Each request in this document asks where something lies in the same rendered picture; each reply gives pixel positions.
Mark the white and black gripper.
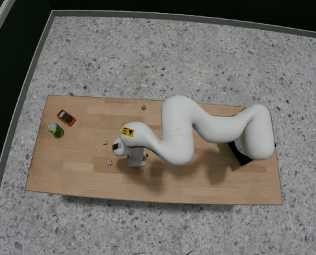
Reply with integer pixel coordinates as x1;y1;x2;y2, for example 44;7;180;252
127;149;148;159

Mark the tan square mat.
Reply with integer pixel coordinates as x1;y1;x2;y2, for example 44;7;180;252
128;148;151;163

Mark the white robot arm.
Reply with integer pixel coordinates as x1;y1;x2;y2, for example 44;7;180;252
112;96;275;167

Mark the green drink can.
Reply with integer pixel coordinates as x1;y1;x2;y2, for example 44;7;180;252
48;122;64;137

